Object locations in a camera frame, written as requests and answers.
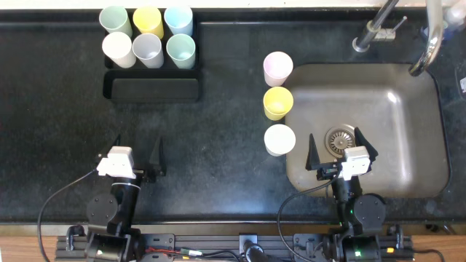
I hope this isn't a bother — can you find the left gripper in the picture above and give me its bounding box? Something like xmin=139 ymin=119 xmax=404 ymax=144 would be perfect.
xmin=107 ymin=134 xmax=167 ymax=183

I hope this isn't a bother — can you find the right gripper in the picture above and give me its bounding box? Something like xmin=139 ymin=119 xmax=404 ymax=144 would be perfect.
xmin=304 ymin=126 xmax=379 ymax=181

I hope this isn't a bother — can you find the white cup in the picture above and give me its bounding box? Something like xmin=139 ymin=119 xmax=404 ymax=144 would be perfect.
xmin=101 ymin=31 xmax=138 ymax=69
xmin=263 ymin=124 xmax=297 ymax=158

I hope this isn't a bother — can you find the yellow cup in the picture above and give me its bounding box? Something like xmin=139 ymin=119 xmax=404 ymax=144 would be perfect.
xmin=262 ymin=86 xmax=295 ymax=122
xmin=132 ymin=6 xmax=165 ymax=40

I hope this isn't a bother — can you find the pink cup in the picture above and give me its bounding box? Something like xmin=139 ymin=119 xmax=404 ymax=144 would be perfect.
xmin=262 ymin=51 xmax=294 ymax=88

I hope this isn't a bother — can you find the steel sink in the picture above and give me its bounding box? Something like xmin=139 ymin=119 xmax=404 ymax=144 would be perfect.
xmin=285 ymin=63 xmax=451 ymax=199

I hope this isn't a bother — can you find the black tray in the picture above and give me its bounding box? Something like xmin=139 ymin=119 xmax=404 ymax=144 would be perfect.
xmin=102 ymin=14 xmax=201 ymax=103

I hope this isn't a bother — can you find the grey cup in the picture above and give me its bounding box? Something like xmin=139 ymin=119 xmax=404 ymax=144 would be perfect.
xmin=131 ymin=33 xmax=165 ymax=69

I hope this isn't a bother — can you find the green cup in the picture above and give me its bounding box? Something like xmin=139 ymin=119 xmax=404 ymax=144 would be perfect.
xmin=98 ymin=5 xmax=133 ymax=39
xmin=165 ymin=33 xmax=197 ymax=70

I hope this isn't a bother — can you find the steel tap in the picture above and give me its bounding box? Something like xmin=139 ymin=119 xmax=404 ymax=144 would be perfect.
xmin=351 ymin=0 xmax=447 ymax=78

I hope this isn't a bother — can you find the blue cup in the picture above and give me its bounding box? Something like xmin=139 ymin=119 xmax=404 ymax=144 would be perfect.
xmin=163 ymin=5 xmax=194 ymax=37

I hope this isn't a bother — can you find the blue soap bottle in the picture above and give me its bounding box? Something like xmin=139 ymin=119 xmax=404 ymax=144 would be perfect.
xmin=419 ymin=3 xmax=466 ymax=41

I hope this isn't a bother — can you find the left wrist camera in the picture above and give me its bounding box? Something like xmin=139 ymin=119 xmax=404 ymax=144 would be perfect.
xmin=95 ymin=146 xmax=138 ymax=180

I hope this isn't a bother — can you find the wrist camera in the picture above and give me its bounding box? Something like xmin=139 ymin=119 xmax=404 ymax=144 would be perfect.
xmin=340 ymin=146 xmax=372 ymax=182
xmin=95 ymin=146 xmax=138 ymax=180

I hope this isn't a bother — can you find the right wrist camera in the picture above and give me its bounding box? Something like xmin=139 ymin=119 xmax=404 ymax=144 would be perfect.
xmin=340 ymin=146 xmax=372 ymax=182

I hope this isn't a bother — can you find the black cable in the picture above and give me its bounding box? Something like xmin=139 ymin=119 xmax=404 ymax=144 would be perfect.
xmin=276 ymin=170 xmax=343 ymax=262
xmin=36 ymin=168 xmax=98 ymax=262

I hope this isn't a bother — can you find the mounting rail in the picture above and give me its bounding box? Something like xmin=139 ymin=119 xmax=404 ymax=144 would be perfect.
xmin=54 ymin=232 xmax=447 ymax=262

